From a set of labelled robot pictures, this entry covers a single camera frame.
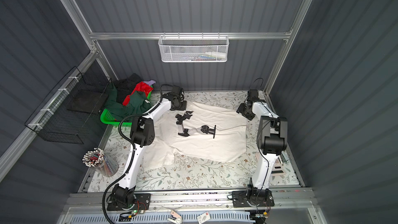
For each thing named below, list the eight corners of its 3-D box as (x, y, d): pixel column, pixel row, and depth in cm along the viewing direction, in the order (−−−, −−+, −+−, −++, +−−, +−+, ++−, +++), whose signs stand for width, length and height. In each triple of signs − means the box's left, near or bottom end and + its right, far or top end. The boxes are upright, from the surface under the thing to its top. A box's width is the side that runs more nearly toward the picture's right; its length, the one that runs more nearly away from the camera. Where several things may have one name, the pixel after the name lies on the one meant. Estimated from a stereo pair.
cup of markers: (99, 177, 83) (78, 165, 69) (105, 161, 89) (87, 148, 74) (115, 177, 83) (97, 165, 69) (121, 161, 89) (105, 148, 74)
